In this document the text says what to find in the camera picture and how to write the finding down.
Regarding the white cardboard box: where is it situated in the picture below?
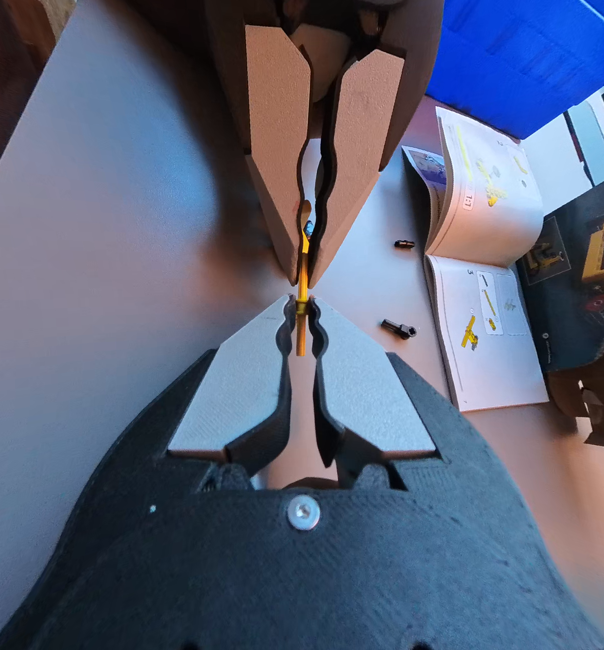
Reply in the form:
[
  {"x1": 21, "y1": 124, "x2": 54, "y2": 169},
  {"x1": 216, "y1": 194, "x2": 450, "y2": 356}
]
[{"x1": 563, "y1": 81, "x2": 604, "y2": 186}]

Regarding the yellow lego axle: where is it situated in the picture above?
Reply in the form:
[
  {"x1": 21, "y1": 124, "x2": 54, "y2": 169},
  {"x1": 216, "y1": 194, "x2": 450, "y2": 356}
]
[{"x1": 296, "y1": 231, "x2": 312, "y2": 357}]

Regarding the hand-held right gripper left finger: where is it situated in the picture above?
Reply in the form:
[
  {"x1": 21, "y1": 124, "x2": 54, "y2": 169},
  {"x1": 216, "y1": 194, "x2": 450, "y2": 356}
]
[{"x1": 167, "y1": 294, "x2": 292, "y2": 477}]

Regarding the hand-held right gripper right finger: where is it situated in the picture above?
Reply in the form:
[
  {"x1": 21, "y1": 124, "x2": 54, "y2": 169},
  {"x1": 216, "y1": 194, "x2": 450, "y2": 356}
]
[{"x1": 307, "y1": 296, "x2": 439, "y2": 489}]

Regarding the black lego set box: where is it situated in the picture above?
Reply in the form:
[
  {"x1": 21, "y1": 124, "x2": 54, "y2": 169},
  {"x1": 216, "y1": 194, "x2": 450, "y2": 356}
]
[{"x1": 515, "y1": 170, "x2": 604, "y2": 449}]

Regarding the folded paper leaflet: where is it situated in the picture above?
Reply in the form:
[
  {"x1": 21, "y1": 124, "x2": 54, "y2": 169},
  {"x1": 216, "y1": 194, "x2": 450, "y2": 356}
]
[{"x1": 402, "y1": 146, "x2": 446, "y2": 205}]

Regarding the blue plastic bin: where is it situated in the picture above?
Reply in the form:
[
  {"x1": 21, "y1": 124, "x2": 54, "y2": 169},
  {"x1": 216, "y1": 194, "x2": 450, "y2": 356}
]
[{"x1": 425, "y1": 0, "x2": 604, "y2": 140}]

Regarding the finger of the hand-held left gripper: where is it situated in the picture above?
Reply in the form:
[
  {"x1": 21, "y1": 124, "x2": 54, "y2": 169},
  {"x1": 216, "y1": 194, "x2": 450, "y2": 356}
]
[
  {"x1": 307, "y1": 51, "x2": 407, "y2": 287},
  {"x1": 243, "y1": 23, "x2": 313, "y2": 286}
]

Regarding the open lego instruction booklet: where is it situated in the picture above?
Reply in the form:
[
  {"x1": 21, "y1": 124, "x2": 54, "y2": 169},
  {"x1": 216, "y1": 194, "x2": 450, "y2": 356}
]
[{"x1": 424, "y1": 106, "x2": 551, "y2": 412}]

